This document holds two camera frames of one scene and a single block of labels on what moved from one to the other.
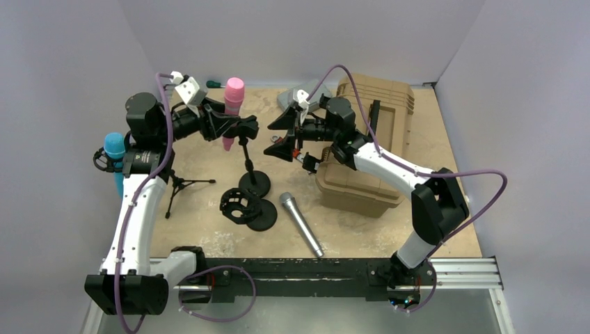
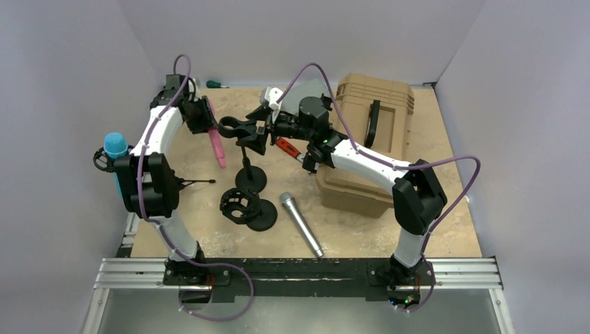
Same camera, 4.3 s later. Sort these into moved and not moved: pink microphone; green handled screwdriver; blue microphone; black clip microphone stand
Moved: pink microphone
Not moved: blue microphone; green handled screwdriver; black clip microphone stand
